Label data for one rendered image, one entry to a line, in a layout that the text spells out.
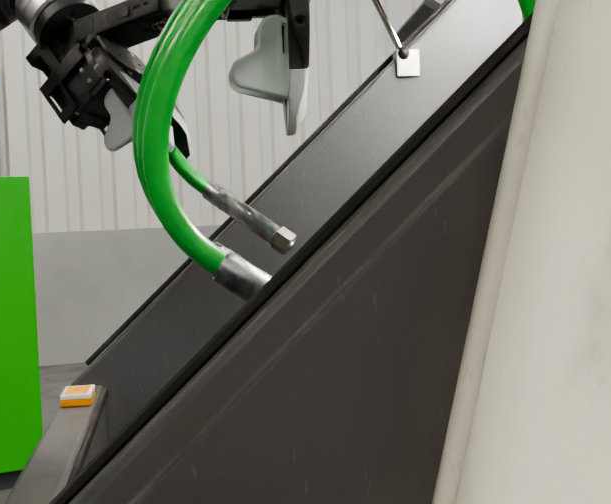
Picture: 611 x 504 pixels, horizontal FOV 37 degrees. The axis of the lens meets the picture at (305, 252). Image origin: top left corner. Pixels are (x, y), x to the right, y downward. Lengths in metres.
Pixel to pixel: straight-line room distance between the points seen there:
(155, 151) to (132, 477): 0.18
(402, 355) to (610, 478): 0.15
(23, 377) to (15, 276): 0.42
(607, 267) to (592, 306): 0.01
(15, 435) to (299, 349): 3.70
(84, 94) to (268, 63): 0.24
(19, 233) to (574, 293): 3.72
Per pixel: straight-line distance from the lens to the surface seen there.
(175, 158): 0.87
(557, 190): 0.34
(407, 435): 0.41
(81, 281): 7.19
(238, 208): 0.84
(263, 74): 0.73
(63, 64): 0.94
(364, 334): 0.40
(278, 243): 0.83
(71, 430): 0.86
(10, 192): 3.98
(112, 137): 0.88
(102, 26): 0.94
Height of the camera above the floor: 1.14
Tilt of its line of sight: 3 degrees down
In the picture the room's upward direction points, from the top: 2 degrees counter-clockwise
